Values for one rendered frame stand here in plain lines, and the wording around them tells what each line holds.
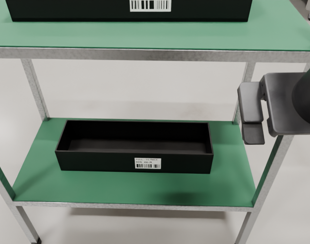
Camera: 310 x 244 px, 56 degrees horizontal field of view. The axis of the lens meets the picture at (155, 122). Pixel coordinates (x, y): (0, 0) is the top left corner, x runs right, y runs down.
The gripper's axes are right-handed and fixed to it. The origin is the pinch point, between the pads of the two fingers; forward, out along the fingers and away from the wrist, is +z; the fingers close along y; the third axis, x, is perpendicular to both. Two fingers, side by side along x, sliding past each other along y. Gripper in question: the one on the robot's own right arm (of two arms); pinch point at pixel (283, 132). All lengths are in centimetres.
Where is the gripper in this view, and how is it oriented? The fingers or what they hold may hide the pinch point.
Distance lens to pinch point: 40.4
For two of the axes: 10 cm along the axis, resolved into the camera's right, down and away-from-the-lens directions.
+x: 0.1, 9.3, -3.7
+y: -10.0, 0.2, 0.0
